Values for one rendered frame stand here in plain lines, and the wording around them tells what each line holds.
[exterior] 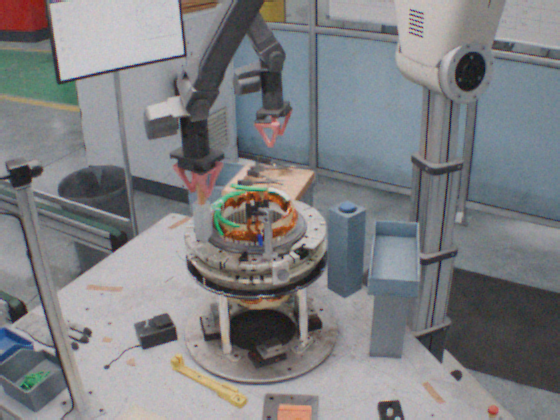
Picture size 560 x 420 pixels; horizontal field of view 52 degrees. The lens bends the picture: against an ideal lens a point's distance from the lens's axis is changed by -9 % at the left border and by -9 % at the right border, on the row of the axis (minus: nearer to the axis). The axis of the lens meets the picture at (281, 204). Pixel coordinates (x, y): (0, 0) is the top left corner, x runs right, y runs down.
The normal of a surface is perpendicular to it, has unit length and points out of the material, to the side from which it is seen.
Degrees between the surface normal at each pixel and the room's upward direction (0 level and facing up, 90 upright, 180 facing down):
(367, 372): 0
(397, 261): 0
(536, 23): 90
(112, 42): 83
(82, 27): 83
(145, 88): 90
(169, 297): 0
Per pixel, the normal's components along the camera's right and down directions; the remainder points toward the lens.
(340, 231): -0.76, 0.32
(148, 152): -0.50, 0.41
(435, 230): 0.40, 0.42
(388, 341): -0.18, 0.46
